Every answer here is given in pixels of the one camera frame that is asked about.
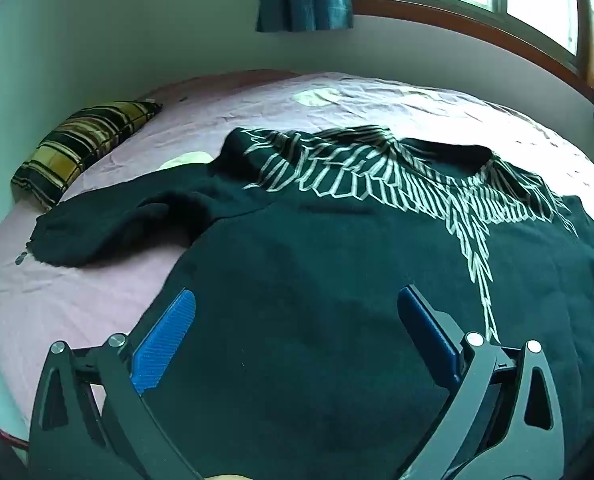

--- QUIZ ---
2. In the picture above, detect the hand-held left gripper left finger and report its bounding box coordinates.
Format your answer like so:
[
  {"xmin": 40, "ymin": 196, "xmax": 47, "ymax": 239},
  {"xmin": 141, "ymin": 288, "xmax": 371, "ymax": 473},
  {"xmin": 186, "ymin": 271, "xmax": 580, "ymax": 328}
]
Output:
[{"xmin": 30, "ymin": 289, "xmax": 203, "ymax": 480}]

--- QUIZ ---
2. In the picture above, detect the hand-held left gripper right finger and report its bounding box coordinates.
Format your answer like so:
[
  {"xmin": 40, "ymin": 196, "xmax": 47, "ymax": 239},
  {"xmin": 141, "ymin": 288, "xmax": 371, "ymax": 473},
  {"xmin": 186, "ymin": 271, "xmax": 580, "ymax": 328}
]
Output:
[{"xmin": 397, "ymin": 285, "xmax": 566, "ymax": 480}]

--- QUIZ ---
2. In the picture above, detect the black sweater with white print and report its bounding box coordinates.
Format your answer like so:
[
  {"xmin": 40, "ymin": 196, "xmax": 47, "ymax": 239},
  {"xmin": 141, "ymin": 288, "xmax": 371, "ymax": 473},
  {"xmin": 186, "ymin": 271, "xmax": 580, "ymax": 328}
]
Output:
[{"xmin": 27, "ymin": 125, "xmax": 594, "ymax": 480}]

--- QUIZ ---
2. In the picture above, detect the bed with pink sheet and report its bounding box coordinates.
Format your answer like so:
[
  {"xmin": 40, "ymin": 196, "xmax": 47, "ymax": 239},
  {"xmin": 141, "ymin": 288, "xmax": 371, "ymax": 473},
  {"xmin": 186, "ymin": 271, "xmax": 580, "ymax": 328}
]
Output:
[{"xmin": 0, "ymin": 70, "xmax": 594, "ymax": 443}]

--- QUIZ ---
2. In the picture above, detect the yellow black plaid pillow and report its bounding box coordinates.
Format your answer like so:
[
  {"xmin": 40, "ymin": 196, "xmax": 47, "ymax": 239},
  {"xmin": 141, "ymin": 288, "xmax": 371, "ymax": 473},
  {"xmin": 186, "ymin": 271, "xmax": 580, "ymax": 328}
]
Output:
[{"xmin": 11, "ymin": 101, "xmax": 164, "ymax": 211}]

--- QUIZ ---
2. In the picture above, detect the wooden framed window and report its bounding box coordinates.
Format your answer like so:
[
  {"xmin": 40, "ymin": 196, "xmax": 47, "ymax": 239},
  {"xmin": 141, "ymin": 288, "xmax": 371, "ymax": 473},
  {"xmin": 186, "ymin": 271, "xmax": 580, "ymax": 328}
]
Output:
[{"xmin": 349, "ymin": 0, "xmax": 594, "ymax": 103}]

